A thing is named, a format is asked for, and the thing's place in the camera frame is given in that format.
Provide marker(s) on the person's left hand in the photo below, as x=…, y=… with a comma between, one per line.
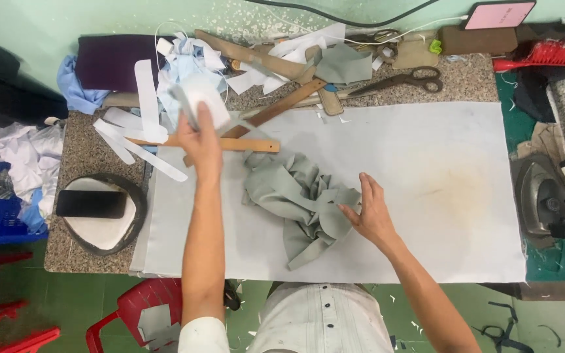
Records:
x=203, y=152

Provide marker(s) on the person's right hand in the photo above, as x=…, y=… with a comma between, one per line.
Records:
x=373, y=218

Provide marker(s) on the person's left fingers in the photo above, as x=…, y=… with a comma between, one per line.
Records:
x=204, y=116

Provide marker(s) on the white fabric piece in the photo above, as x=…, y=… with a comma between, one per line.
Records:
x=209, y=95

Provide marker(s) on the short wooden ruler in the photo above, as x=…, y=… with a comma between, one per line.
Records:
x=253, y=145

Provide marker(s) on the heap of white blue scraps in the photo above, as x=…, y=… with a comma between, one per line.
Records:
x=189, y=61

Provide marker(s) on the wide white fabric strip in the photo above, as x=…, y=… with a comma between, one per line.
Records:
x=147, y=98

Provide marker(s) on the long beige cardboard template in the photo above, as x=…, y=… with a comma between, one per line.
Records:
x=243, y=51

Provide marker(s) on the long narrow white strip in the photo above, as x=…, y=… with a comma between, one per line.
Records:
x=135, y=149

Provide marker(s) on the long wooden ruler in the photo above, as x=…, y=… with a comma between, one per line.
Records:
x=282, y=105

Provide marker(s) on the short white fabric strip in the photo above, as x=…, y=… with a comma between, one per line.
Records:
x=120, y=117

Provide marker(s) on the thin wooden stick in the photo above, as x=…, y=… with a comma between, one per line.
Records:
x=307, y=102

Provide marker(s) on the folded purple fabric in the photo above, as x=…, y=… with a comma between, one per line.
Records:
x=111, y=61

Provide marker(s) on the white paper pattern pieces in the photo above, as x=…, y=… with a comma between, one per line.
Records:
x=292, y=49

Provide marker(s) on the crumpled grey fabric pile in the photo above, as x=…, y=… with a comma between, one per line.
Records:
x=287, y=196

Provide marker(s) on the paddle-shaped beige template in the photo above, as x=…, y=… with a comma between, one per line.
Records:
x=330, y=101

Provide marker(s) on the light blue fabric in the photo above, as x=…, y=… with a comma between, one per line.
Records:
x=74, y=88

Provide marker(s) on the black phone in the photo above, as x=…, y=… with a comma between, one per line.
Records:
x=91, y=204

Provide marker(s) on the flat grey fabric piece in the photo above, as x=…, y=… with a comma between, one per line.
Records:
x=344, y=66

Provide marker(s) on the oval black-rimmed pressing pad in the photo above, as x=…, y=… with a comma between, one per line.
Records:
x=101, y=230

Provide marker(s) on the large dark tailor scissors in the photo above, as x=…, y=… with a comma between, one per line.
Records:
x=380, y=86

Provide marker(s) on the heap of white cloths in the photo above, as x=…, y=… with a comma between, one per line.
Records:
x=27, y=152

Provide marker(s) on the red plastic chair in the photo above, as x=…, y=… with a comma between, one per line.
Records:
x=140, y=296

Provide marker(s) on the small metal scissors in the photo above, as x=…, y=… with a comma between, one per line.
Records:
x=377, y=33

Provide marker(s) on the grey fabric cutout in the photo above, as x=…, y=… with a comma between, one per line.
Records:
x=157, y=323

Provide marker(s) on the beige cardboard pocket template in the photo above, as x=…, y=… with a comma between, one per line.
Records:
x=412, y=54

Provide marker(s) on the person's white shirt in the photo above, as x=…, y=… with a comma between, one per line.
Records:
x=312, y=318

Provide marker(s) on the green clip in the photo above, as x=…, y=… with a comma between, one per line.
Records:
x=435, y=46

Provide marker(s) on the large white pressing cloth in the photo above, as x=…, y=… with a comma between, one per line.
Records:
x=434, y=196

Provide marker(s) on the brown pad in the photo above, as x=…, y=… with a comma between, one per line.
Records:
x=478, y=41

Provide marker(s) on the red plastic stools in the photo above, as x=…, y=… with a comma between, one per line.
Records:
x=17, y=343

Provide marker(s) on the phone with pink screen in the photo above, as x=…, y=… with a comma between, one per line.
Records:
x=498, y=14

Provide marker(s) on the black fabric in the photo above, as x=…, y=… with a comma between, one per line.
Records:
x=532, y=93

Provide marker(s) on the beige cloth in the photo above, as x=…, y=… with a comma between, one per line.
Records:
x=542, y=139

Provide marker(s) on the grey clothes iron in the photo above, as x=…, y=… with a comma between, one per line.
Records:
x=542, y=196

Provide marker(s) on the red brush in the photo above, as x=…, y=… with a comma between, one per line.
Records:
x=552, y=54

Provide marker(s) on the green table mat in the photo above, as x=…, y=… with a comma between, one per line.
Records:
x=557, y=260

